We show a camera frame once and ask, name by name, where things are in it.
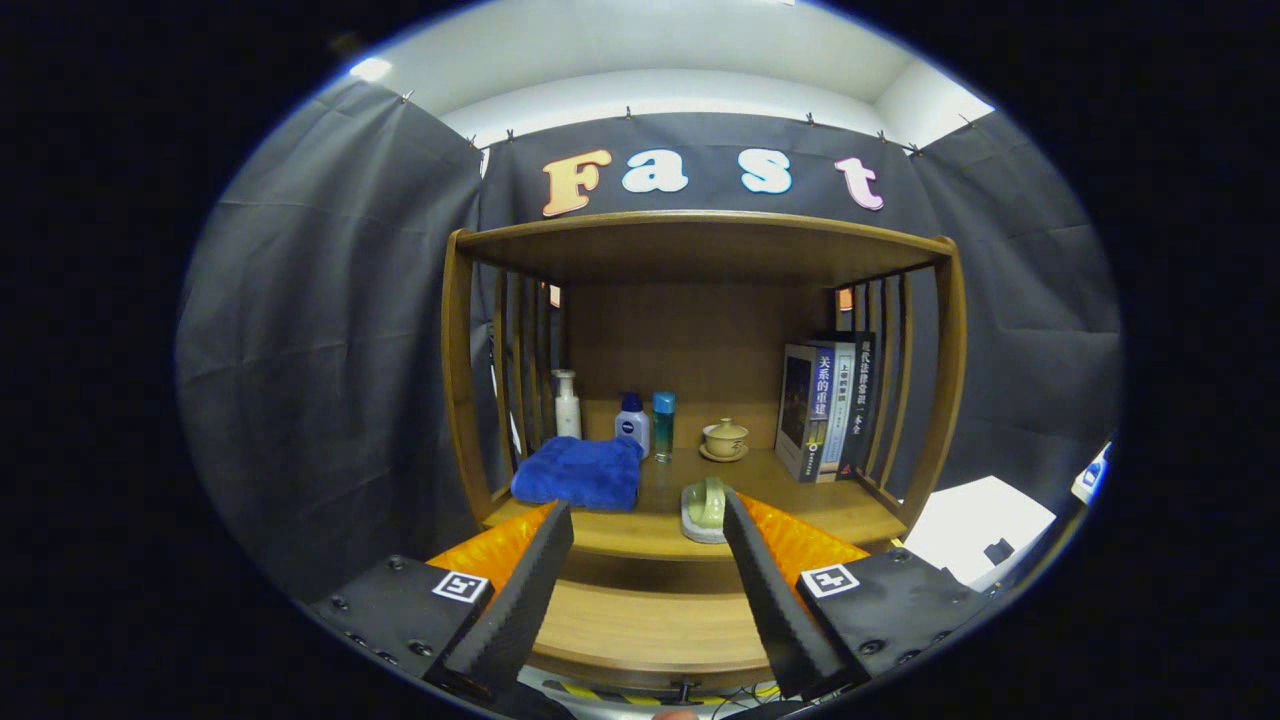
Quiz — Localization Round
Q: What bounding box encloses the book with white spine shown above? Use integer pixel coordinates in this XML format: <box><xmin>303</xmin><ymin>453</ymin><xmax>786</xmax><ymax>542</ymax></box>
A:
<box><xmin>820</xmin><ymin>340</ymin><xmax>859</xmax><ymax>481</ymax></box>

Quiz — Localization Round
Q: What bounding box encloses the wooden drawer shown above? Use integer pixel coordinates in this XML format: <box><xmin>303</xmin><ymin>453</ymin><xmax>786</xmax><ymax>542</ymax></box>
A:
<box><xmin>520</xmin><ymin>548</ymin><xmax>801</xmax><ymax>693</ymax></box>

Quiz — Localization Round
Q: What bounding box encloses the white power strip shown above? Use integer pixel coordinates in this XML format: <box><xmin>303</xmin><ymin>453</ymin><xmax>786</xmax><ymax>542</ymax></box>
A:
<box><xmin>1072</xmin><ymin>443</ymin><xmax>1113</xmax><ymax>506</ymax></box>

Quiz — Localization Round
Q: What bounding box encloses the wooden countertop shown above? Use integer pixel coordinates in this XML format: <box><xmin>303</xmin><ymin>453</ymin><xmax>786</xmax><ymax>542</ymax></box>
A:
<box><xmin>483</xmin><ymin>445</ymin><xmax>909</xmax><ymax>563</ymax></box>

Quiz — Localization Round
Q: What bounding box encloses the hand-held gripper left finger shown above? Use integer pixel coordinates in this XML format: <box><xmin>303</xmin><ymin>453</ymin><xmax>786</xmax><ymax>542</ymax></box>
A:
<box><xmin>303</xmin><ymin>500</ymin><xmax>576</xmax><ymax>701</ymax></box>

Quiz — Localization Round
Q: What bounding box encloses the book with black spine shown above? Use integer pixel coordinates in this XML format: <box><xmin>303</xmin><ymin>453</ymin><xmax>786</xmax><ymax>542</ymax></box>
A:
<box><xmin>845</xmin><ymin>331</ymin><xmax>879</xmax><ymax>478</ymax></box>

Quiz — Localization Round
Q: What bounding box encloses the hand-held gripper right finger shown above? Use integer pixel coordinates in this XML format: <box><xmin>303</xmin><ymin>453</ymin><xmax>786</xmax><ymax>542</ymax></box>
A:
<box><xmin>722</xmin><ymin>490</ymin><xmax>991</xmax><ymax>701</ymax></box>

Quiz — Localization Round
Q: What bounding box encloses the white pump bottle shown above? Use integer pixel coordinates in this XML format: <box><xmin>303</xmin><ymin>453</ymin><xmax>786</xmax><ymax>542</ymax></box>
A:
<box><xmin>553</xmin><ymin>369</ymin><xmax>583</xmax><ymax>440</ymax></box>

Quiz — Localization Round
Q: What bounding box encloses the blue towel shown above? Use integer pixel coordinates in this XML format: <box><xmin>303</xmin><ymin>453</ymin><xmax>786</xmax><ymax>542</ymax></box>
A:
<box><xmin>510</xmin><ymin>435</ymin><xmax>646</xmax><ymax>513</ymax></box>

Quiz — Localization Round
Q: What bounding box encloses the white lotion bottle blue cap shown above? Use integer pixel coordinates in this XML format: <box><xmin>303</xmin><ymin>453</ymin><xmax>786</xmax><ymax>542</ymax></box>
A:
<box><xmin>614</xmin><ymin>391</ymin><xmax>652</xmax><ymax>459</ymax></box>

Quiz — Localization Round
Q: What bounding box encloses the green scrub brush white pad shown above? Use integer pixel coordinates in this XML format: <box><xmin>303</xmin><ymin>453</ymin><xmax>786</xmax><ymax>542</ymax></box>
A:
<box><xmin>680</xmin><ymin>476</ymin><xmax>731</xmax><ymax>545</ymax></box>

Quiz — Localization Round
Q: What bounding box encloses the book with purple spine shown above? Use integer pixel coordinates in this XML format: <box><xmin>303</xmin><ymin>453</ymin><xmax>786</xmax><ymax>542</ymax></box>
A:
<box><xmin>775</xmin><ymin>344</ymin><xmax>836</xmax><ymax>483</ymax></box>

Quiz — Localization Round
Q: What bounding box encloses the wooden cabinet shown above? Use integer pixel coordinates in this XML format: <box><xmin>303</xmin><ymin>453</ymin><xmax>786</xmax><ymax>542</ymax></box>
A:
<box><xmin>442</xmin><ymin>210</ymin><xmax>969</xmax><ymax>701</ymax></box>

